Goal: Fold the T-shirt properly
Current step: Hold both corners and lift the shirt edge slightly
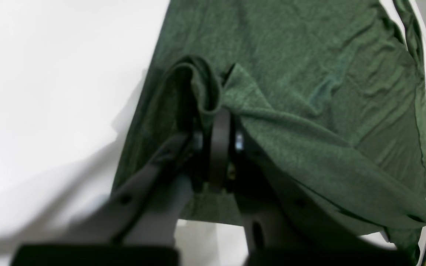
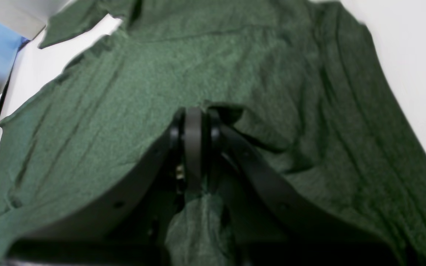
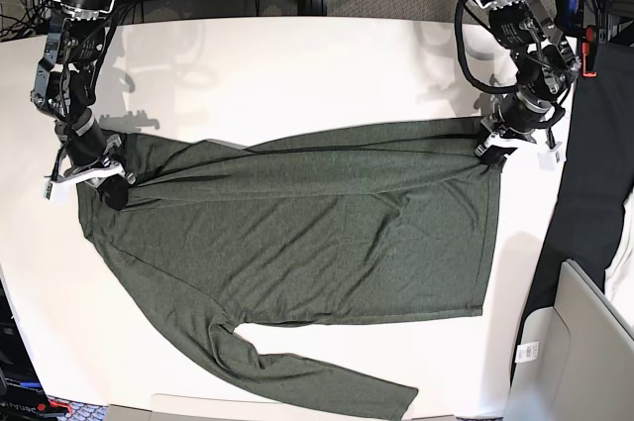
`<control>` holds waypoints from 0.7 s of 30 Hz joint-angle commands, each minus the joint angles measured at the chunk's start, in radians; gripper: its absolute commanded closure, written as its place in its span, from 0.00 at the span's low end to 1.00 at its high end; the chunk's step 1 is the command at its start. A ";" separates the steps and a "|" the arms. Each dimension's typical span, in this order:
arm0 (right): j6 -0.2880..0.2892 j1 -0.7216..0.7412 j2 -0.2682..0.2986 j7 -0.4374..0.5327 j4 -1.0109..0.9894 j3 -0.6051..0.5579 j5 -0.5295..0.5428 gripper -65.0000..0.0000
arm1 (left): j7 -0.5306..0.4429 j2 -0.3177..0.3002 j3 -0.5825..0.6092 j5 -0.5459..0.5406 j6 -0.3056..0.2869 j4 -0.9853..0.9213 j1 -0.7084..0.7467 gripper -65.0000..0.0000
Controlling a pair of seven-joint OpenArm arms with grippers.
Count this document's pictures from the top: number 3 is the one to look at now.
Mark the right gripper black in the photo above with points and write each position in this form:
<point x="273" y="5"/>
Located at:
<point x="94" y="147"/>

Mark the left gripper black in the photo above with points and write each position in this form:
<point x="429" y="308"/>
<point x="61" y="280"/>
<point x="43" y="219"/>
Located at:
<point x="514" y="117"/>

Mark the dark green long-sleeve shirt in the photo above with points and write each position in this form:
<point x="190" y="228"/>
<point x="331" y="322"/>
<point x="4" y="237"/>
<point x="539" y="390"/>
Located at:
<point x="374" y="224"/>

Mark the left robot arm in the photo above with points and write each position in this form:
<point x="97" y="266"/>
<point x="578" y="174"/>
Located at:
<point x="547" y="67"/>

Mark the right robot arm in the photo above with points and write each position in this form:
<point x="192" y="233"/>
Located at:
<point x="79" y="36"/>

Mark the black cloth pile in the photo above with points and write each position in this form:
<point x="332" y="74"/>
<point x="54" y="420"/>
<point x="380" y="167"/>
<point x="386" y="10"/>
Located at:
<point x="588" y="218"/>

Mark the red clamp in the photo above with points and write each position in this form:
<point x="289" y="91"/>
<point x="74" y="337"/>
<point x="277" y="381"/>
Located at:
<point x="588" y="52"/>

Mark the grey plastic bin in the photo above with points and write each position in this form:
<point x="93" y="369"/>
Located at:
<point x="575" y="360"/>

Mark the grey tray edge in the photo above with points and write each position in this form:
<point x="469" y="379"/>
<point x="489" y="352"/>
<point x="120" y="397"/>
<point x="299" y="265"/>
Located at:
<point x="171" y="407"/>

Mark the black box with label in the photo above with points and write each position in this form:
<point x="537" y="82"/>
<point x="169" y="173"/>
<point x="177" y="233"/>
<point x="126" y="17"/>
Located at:
<point x="19" y="400"/>

